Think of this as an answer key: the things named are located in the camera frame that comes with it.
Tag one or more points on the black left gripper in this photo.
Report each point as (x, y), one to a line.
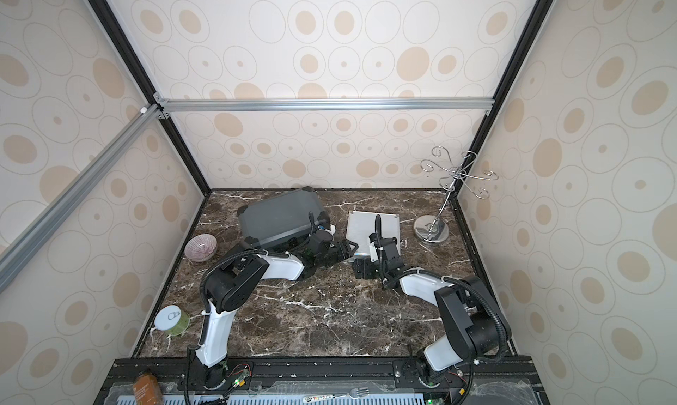
(347, 253)

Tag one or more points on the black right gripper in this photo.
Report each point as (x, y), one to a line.
(368, 266)

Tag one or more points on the silver aluminium poker case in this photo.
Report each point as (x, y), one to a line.
(361, 225)

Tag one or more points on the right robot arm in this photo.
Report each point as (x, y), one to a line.
(474, 327)

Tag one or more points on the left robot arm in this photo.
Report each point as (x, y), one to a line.
(229, 283)

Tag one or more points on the dark grey poker case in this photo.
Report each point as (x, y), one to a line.
(275, 221)

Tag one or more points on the chrome hook stand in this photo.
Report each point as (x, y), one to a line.
(433, 229)

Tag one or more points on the silver fork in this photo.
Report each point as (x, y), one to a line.
(355, 393)

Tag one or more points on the pink patterned bowl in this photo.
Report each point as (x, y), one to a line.
(201, 248)

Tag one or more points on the green tin can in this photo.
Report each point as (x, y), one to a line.
(172, 320)

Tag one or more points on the brown bottle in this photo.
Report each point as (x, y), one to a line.
(146, 389)

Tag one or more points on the horizontal aluminium rail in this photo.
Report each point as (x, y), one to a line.
(329, 104)

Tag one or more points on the diagonal aluminium rail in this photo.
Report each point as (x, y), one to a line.
(31, 240)

